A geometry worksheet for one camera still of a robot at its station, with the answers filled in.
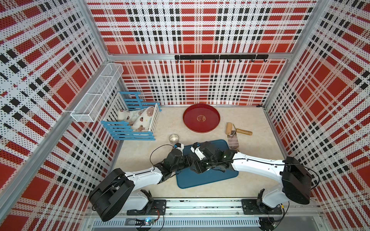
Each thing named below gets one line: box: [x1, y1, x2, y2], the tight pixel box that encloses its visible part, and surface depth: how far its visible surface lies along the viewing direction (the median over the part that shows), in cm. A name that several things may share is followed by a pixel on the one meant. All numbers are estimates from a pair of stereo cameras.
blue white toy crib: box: [100, 90, 162, 141], surface depth 103 cm
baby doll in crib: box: [117, 106, 155, 132], surface depth 107 cm
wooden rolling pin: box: [225, 122, 253, 139], surface depth 106 cm
